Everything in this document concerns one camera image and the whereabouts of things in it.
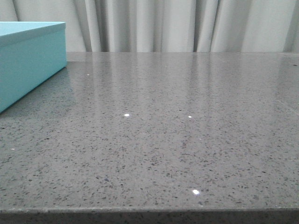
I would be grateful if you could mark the light blue box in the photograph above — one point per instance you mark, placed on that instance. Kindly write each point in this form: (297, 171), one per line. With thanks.
(30, 53)

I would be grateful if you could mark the grey curtain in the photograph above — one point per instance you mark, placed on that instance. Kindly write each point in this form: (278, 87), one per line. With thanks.
(167, 25)

